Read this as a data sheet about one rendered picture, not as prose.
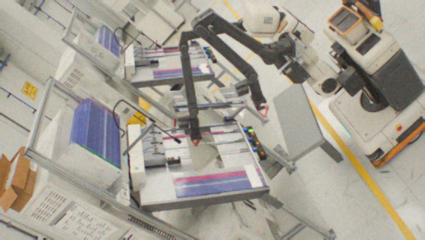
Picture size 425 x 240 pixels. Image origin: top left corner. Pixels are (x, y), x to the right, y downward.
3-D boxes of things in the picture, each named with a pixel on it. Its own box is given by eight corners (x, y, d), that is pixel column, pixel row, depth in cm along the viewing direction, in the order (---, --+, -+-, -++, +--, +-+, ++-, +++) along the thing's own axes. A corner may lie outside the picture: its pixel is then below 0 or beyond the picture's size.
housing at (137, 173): (141, 140, 263) (140, 123, 255) (146, 190, 223) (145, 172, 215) (130, 142, 261) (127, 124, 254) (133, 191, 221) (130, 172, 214)
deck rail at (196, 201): (267, 194, 221) (269, 186, 217) (269, 197, 219) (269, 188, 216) (142, 210, 208) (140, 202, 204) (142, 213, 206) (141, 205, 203)
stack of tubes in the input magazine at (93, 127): (119, 118, 248) (86, 95, 234) (121, 168, 206) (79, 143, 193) (108, 131, 251) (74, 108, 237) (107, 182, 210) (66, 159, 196)
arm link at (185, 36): (175, 31, 218) (174, 30, 228) (180, 55, 222) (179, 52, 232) (252, 17, 222) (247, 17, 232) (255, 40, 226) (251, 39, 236)
